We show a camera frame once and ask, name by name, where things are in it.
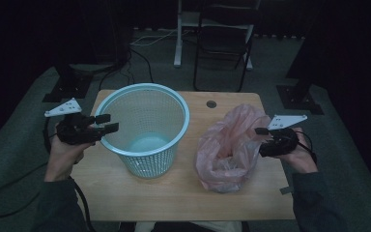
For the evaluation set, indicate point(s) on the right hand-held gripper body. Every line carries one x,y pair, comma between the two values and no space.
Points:
280,143

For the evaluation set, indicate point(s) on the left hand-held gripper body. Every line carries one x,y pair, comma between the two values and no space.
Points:
74,132

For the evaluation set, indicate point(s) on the pink plastic bag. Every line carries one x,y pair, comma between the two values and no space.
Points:
225,167

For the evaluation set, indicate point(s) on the light blue mesh basket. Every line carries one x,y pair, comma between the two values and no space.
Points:
148,164

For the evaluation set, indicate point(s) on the person's right hand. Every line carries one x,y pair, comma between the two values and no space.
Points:
302,161

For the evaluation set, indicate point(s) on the person's left hand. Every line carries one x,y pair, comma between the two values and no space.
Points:
61,161

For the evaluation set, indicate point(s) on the black stand base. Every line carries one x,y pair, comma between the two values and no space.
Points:
298,100
67,87

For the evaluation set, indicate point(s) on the grey tape piece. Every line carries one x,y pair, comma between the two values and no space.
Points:
286,190

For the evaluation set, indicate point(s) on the round grey table grommet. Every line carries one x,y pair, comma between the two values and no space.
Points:
211,104

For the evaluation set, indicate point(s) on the black folding chair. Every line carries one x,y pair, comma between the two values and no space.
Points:
222,16

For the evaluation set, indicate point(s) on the white desk frame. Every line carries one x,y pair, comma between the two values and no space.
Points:
177,48

